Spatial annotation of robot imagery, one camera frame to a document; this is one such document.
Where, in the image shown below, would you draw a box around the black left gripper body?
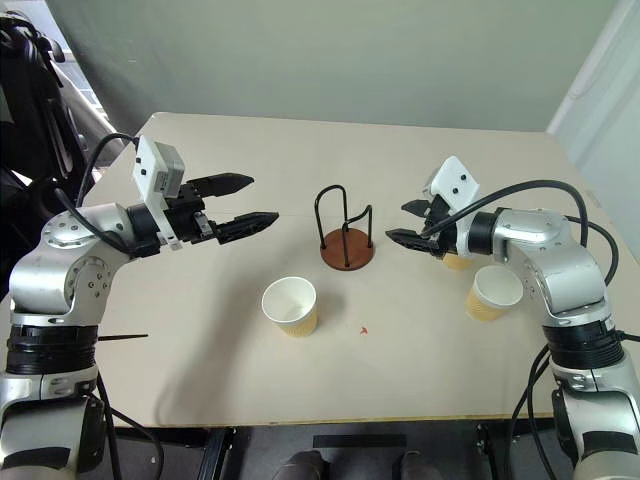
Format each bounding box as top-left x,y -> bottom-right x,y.
164,181 -> 220,247

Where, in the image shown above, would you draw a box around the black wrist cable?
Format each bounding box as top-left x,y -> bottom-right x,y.
419,179 -> 621,289
53,132 -> 139,251

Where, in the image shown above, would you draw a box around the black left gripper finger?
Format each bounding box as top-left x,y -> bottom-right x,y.
214,211 -> 280,247
188,172 -> 254,199

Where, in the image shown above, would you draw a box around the dark rounded shape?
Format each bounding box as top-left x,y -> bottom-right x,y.
272,449 -> 329,480
399,449 -> 439,480

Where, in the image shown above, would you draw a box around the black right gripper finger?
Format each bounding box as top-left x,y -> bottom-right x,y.
401,198 -> 433,219
384,228 -> 437,253

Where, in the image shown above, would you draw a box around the black table frame leg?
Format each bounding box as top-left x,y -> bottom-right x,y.
474,423 -> 503,480
196,426 -> 237,480

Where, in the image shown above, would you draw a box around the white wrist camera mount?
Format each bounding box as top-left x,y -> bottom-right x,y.
423,155 -> 482,259
131,134 -> 187,251

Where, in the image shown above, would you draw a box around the beige pipe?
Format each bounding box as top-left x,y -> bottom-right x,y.
49,63 -> 127,149

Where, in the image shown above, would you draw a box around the black right body cable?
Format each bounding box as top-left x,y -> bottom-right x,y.
509,344 -> 551,480
528,355 -> 558,480

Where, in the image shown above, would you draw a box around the brown wire cup holder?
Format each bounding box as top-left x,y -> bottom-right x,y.
313,184 -> 376,272

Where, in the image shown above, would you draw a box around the black equipment stand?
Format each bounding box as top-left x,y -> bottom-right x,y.
0,14 -> 136,301

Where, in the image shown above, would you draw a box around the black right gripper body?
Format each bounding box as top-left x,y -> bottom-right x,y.
424,195 -> 460,259

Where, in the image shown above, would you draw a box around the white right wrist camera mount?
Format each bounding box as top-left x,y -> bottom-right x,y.
423,155 -> 482,259

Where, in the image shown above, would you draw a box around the black body cable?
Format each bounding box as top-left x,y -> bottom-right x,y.
509,344 -> 551,480
528,355 -> 558,480
94,372 -> 124,480
105,405 -> 166,480

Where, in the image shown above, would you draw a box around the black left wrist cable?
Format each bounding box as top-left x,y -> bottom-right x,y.
53,132 -> 139,251

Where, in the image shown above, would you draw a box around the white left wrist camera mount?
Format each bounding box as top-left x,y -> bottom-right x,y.
131,134 -> 187,251

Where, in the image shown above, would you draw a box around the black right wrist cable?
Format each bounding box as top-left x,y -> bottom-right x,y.
419,179 -> 621,289

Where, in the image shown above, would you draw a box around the ribbed tan paper cup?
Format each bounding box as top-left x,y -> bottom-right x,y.
465,265 -> 525,325
441,252 -> 475,273
261,275 -> 320,339

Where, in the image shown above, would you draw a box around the black left body cable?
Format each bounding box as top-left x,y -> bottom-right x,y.
105,405 -> 166,480
94,372 -> 124,480

